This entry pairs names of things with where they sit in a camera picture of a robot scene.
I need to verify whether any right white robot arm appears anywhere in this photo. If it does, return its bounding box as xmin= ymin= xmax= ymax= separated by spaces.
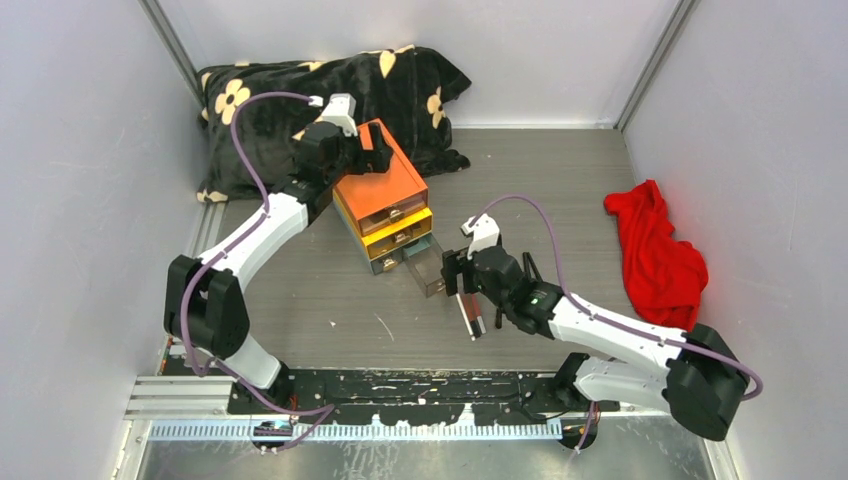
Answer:
xmin=441 ymin=246 xmax=753 ymax=441

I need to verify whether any clear drawer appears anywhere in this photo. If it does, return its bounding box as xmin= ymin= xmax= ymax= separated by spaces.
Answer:
xmin=402 ymin=233 xmax=445 ymax=297

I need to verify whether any short red lip gloss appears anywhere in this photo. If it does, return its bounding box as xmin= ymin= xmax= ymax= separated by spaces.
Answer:
xmin=460 ymin=294 xmax=481 ymax=341

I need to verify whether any orange drawer organizer box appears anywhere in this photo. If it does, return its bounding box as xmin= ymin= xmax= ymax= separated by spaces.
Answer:
xmin=333 ymin=119 xmax=433 ymax=275

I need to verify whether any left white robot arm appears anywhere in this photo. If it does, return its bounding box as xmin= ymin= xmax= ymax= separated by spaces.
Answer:
xmin=163 ymin=121 xmax=394 ymax=413

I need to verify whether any red cloth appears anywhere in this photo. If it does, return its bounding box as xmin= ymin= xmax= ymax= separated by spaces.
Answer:
xmin=603 ymin=179 xmax=709 ymax=331

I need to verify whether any black floral blanket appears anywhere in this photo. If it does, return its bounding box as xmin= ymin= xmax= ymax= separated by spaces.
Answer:
xmin=196 ymin=45 xmax=472 ymax=203

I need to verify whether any white makeup pencil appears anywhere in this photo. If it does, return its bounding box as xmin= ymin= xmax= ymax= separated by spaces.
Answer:
xmin=456 ymin=293 xmax=477 ymax=341

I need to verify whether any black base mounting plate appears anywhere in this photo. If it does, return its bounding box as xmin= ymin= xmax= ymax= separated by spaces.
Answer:
xmin=227 ymin=368 xmax=621 ymax=428

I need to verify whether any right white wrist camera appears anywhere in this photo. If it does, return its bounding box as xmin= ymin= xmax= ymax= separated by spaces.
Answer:
xmin=460 ymin=213 xmax=500 ymax=259

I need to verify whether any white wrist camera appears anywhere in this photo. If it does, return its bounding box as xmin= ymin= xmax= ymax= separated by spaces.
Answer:
xmin=314 ymin=93 xmax=359 ymax=137
xmin=460 ymin=213 xmax=500 ymax=259

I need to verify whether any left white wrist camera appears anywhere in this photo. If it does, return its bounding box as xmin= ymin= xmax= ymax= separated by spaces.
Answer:
xmin=314 ymin=93 xmax=359 ymax=137

